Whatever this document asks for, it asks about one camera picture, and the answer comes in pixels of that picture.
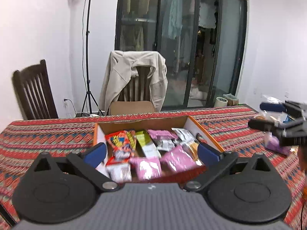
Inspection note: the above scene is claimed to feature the pink snack packet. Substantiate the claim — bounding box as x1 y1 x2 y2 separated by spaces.
160 145 203 173

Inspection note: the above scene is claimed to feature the clear plastic bag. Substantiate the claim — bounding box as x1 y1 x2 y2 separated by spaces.
254 94 293 123

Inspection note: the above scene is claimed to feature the purple tissue pack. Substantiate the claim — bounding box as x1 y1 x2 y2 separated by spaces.
264 132 291 156

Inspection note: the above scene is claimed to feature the colourful patterned tablecloth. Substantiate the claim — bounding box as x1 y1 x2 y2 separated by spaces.
0 105 307 230

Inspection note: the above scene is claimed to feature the colourful red snack bag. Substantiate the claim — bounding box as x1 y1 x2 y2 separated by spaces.
105 130 136 160

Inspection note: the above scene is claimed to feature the white cracker packet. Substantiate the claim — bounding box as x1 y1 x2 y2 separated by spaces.
172 128 203 166

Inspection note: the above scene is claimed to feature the orange cardboard snack box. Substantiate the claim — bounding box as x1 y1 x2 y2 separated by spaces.
92 116 224 184

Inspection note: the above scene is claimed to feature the green white snack bar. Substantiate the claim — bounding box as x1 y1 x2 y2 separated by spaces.
136 130 161 158

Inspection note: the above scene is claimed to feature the studio light on stand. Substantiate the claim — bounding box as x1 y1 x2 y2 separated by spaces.
81 0 103 117

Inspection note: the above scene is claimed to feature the black framed glass door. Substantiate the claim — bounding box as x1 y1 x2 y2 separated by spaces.
115 0 248 111

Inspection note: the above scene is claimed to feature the dark wooden chair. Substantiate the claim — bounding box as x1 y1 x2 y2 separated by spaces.
12 59 58 120

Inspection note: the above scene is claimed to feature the chair with beige jacket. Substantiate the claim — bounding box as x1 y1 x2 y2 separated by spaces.
99 50 169 115

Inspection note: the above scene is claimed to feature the beige jacket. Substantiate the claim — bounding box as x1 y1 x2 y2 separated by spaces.
98 50 168 112

